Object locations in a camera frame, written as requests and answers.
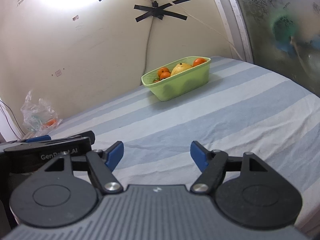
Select striped blue bed sheet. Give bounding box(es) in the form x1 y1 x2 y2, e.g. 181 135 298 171
47 55 320 230

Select grey cable on wall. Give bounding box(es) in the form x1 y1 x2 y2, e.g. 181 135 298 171
143 17 155 77

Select frosted glass door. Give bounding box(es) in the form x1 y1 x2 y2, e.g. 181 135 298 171
215 0 319 95

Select white power cable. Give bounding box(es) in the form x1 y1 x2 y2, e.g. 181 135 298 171
147 0 245 61

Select clear plastic bag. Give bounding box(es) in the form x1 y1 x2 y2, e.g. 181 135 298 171
21 90 62 137

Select green tomato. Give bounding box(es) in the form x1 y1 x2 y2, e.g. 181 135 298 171
152 78 160 83

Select orange mandarin in basket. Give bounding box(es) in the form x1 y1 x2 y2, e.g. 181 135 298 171
193 57 207 67

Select wall sticker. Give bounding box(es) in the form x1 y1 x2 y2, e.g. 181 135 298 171
55 69 62 77

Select orange fruit in bag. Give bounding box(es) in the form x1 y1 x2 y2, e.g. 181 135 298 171
43 119 57 127

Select green object behind glass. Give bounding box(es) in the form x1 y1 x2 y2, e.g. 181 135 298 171
271 14 298 57

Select yellow lemon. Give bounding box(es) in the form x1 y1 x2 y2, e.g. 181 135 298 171
171 63 193 76

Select black tape cross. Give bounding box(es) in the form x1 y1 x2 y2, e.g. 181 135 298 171
134 1 188 22

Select orange mandarin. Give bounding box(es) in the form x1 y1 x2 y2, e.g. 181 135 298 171
159 72 171 80
157 67 170 77
193 57 207 67

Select light green plastic basket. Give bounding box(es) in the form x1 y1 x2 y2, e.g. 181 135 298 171
141 56 211 101

